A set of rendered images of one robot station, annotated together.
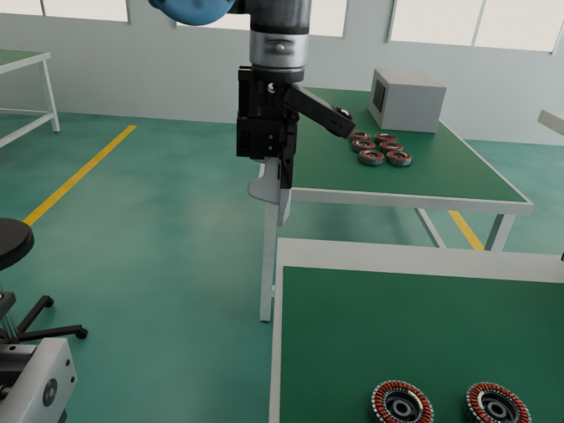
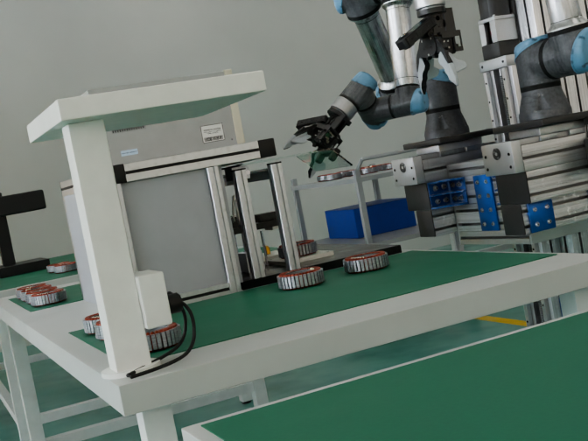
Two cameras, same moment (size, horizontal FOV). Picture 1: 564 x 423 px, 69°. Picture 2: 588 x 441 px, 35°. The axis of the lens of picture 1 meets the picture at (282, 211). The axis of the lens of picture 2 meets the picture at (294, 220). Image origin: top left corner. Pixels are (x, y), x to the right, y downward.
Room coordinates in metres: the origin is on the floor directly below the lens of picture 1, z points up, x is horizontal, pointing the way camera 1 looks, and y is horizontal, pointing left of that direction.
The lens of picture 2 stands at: (2.57, -1.24, 1.04)
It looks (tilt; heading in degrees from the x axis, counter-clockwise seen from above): 3 degrees down; 158
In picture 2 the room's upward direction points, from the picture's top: 11 degrees counter-clockwise
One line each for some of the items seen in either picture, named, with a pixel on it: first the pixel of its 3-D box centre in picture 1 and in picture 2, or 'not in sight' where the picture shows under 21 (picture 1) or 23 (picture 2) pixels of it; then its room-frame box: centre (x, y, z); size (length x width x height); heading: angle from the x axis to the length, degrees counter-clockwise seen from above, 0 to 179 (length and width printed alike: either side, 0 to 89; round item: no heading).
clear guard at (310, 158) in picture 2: not in sight; (281, 168); (0.12, -0.28, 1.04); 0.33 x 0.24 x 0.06; 91
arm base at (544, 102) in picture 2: not in sight; (542, 101); (0.33, 0.48, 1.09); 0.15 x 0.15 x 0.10
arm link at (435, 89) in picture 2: not in sight; (437, 87); (-0.17, 0.45, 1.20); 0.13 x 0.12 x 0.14; 41
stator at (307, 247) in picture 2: not in sight; (297, 248); (0.11, -0.27, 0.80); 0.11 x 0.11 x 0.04
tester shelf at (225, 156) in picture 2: not in sight; (158, 170); (0.00, -0.59, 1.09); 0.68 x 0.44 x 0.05; 1
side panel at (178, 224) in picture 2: not in sight; (175, 240); (0.32, -0.67, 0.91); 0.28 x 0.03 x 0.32; 91
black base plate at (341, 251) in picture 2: not in sight; (279, 263); (-0.01, -0.29, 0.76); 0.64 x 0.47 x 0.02; 1
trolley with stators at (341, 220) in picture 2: not in sight; (380, 240); (-2.36, 1.23, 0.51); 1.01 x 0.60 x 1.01; 1
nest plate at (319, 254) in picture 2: not in sight; (298, 257); (0.11, -0.27, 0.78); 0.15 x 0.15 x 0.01; 1
